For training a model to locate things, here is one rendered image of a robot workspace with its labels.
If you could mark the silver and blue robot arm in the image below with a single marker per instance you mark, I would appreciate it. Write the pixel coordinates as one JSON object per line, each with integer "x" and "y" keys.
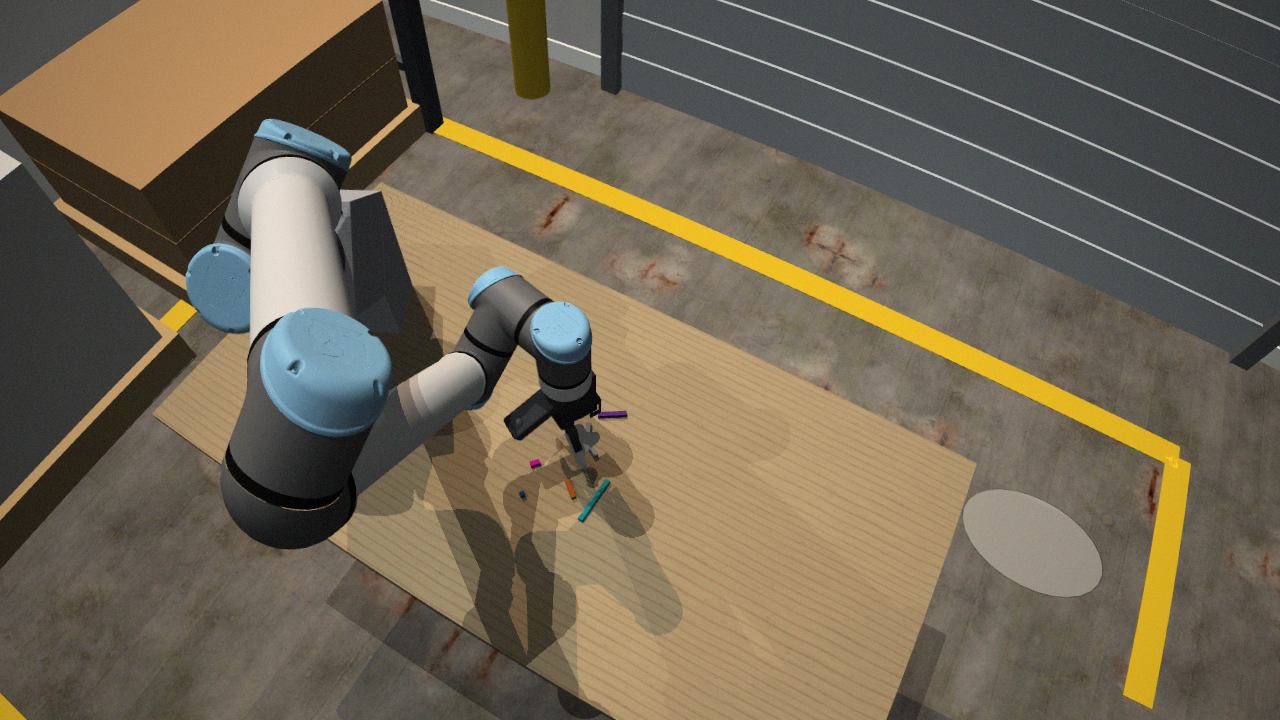
{"x": 317, "y": 386}

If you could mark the turquoise rod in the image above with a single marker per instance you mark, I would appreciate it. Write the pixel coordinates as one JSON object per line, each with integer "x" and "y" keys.
{"x": 594, "y": 499}

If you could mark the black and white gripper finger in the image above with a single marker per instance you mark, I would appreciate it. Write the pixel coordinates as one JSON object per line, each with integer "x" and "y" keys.
{"x": 580, "y": 442}

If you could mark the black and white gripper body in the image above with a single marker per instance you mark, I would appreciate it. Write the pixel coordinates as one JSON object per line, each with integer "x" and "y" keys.
{"x": 574, "y": 408}

